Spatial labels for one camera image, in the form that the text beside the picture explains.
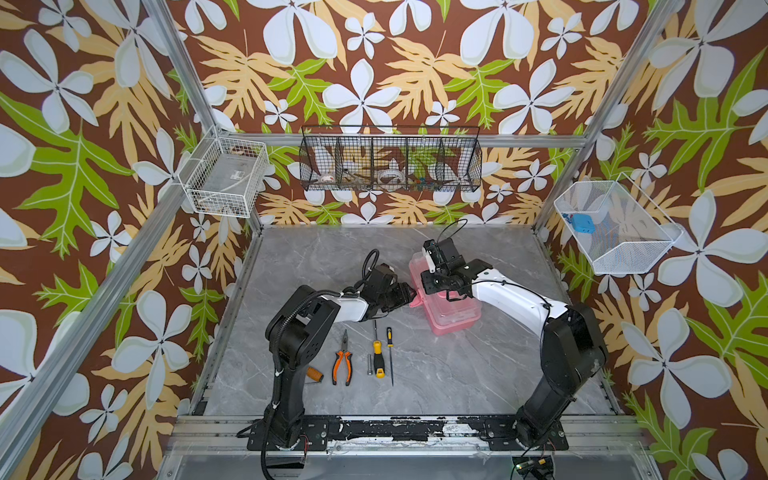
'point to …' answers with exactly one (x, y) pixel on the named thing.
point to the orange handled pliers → (344, 352)
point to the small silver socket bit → (369, 365)
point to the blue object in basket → (583, 223)
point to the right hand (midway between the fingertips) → (424, 278)
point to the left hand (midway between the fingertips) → (412, 291)
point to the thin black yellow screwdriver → (389, 338)
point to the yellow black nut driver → (379, 363)
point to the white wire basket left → (224, 175)
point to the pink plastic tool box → (443, 316)
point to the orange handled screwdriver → (314, 374)
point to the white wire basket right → (617, 225)
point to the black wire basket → (389, 157)
